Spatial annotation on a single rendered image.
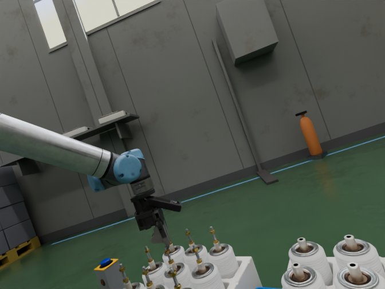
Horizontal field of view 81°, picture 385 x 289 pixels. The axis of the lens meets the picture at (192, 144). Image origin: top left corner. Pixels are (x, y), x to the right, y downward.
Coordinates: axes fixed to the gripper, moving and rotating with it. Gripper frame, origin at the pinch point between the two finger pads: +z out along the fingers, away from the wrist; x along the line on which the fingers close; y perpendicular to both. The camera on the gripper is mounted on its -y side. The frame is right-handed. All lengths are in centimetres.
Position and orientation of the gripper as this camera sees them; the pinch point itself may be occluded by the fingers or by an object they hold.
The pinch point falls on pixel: (169, 243)
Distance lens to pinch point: 86.7
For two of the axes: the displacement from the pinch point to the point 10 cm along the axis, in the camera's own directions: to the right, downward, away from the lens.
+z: 3.4, 9.4, -0.1
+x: 0.3, -0.2, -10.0
